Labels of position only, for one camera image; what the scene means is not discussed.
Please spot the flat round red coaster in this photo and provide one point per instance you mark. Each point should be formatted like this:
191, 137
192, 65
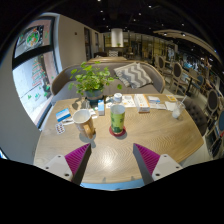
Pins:
112, 133

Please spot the grey curved sofa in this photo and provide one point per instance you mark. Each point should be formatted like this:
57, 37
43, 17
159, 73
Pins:
110, 90

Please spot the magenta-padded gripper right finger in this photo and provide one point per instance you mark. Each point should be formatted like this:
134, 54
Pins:
146, 159

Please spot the white printed leaflet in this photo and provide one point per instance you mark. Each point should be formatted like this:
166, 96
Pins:
128, 100

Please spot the yellow card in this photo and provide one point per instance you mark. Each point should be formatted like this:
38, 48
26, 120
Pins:
171, 98

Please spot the clear plastic cup with straw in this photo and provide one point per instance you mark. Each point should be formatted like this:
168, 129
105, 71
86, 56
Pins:
176, 111

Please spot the group of dining chairs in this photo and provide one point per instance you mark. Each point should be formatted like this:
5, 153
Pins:
211, 103

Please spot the window with festive decals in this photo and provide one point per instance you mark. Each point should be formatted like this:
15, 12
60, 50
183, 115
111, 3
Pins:
33, 73

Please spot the pill blister pack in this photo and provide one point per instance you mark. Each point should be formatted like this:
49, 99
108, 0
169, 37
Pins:
60, 128

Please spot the grey white chevron cushion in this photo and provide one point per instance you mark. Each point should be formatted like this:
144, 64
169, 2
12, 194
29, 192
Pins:
133, 75

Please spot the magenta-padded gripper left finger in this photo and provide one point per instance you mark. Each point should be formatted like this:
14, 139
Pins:
77, 158

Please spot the dark grey tufted armchair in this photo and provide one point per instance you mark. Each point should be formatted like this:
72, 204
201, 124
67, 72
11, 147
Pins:
196, 115

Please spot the white box with orange print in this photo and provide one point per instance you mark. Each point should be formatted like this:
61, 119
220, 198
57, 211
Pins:
141, 102

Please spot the green potted plant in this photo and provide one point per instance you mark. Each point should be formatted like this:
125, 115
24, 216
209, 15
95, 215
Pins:
91, 78

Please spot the white paper napkin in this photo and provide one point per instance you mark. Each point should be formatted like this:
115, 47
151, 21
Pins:
169, 106

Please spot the small blue white booklet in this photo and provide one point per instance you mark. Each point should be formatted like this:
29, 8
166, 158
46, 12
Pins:
155, 101

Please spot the small blue and white carton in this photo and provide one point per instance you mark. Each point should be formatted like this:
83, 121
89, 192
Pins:
101, 107

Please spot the green-labelled clear drink bottle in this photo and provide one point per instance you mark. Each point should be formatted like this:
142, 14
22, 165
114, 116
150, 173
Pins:
117, 118

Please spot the tan mug with white inside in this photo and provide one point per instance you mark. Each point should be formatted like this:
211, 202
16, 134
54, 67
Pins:
83, 121

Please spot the group of ceiling lights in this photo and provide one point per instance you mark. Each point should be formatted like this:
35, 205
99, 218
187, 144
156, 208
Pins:
150, 6

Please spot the brown paper bag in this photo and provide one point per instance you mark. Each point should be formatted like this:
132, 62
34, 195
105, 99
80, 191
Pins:
78, 104

